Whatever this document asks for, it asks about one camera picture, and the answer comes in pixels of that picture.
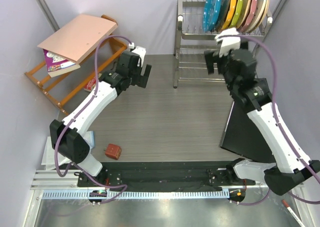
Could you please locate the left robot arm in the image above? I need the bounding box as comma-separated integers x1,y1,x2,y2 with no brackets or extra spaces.
49,46,152,187

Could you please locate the metal dish rack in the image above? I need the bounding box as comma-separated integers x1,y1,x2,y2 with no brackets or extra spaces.
173,0,274,89

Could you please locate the cream floral plate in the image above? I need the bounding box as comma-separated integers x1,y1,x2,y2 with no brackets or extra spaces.
236,0,251,31

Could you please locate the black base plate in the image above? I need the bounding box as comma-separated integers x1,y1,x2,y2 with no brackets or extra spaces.
76,161,256,193

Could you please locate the white cloth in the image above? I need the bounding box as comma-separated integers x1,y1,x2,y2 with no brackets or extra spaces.
41,130,96,172

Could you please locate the green dotted plate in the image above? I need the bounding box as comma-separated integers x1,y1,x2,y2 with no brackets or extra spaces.
228,0,244,28

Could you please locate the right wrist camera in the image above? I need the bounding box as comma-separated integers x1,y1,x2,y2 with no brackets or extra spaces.
214,27,241,58

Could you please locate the dark blue-grey plate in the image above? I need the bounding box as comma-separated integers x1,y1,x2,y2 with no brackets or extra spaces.
215,0,231,33

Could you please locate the cream blue rimmed plate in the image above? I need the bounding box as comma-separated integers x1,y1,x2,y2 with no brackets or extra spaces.
246,0,267,33

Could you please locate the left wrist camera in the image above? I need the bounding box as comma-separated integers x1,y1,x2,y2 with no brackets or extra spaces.
128,42,147,65

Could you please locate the red white marker pen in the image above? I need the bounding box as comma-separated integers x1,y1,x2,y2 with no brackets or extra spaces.
281,199,306,227

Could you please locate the blue dotted plate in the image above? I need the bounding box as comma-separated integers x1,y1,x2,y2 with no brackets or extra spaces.
202,0,221,33

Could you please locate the dark blue paperback book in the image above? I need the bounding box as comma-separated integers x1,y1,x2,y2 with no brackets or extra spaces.
253,78,272,101

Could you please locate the pink dotted plate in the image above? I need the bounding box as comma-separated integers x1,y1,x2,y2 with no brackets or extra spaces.
240,0,258,33

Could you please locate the red comic book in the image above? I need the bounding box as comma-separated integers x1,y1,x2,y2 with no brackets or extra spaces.
83,75,97,92

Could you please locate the brown square block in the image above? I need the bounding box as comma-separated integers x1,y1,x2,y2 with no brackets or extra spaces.
104,143,122,160

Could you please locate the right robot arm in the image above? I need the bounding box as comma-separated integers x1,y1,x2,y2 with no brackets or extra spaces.
204,48,320,196

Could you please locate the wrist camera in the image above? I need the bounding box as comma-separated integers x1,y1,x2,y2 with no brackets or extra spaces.
128,42,147,65
214,27,241,58

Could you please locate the orange dotted plate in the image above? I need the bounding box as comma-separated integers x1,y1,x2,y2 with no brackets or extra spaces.
221,0,237,31

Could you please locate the black box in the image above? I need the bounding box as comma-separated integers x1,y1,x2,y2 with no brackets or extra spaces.
219,102,275,163

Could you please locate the purple white book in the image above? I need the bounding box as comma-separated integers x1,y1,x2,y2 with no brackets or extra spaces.
43,49,81,78

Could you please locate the wooden rack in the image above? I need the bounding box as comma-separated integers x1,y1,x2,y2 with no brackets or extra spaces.
25,15,118,115

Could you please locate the pink folder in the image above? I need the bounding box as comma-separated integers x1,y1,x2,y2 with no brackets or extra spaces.
38,14,118,64

